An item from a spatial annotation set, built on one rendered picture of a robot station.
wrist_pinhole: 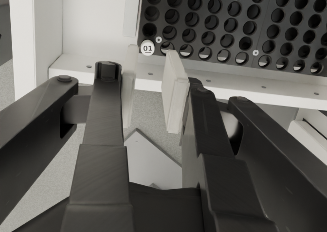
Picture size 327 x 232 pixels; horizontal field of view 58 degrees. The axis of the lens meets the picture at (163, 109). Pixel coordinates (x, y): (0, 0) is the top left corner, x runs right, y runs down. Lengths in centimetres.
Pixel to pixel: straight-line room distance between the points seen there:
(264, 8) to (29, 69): 21
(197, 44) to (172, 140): 110
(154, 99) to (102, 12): 95
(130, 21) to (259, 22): 13
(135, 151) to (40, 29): 111
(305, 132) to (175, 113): 28
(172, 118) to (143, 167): 124
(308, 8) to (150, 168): 117
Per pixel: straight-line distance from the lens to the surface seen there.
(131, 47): 20
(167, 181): 144
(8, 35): 89
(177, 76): 15
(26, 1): 26
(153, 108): 128
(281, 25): 30
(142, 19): 27
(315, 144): 40
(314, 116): 43
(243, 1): 28
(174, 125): 15
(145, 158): 136
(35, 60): 26
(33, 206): 165
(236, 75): 36
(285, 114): 49
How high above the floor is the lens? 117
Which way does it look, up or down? 65 degrees down
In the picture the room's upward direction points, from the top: 170 degrees clockwise
